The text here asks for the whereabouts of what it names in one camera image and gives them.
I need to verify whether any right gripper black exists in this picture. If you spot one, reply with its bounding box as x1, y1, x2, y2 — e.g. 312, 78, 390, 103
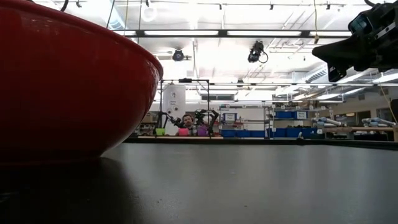
312, 0, 398, 83

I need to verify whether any metal storage shelf rack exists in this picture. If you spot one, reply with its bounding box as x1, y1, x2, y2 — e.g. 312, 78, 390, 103
263, 105, 312, 139

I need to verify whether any wooden background table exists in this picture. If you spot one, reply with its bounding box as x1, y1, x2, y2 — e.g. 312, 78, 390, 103
322, 126, 398, 134

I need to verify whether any blue framed white sign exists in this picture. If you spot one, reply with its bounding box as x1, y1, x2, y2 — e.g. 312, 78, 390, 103
221, 112, 238, 123

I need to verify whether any black table mat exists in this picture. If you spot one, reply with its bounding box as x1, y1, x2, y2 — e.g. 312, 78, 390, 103
0, 141, 398, 224

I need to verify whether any person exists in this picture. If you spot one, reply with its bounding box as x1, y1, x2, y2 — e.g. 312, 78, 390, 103
181, 113, 198, 136

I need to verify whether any white pillar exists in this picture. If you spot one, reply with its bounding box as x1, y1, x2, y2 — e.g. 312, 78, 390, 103
162, 85, 187, 135

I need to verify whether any large red plastic bowl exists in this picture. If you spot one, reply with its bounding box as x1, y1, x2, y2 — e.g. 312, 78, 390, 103
0, 0, 165, 163

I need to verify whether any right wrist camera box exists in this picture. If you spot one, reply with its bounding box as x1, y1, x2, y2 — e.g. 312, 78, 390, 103
348, 12, 376, 36

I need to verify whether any black overhead camera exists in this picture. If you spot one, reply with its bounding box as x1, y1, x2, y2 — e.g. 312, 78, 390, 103
247, 40, 269, 65

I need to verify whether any black aluminium table frame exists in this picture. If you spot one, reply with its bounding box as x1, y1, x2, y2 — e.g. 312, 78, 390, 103
123, 136, 398, 151

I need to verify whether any black overhead frame bar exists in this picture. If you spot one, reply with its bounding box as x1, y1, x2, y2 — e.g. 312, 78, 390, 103
107, 29, 354, 39

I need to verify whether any black background rig frame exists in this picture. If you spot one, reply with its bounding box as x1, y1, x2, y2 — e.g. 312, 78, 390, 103
159, 77, 211, 138

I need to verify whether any round black ceiling camera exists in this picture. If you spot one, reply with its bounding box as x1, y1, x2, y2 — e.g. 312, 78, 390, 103
172, 48, 185, 62

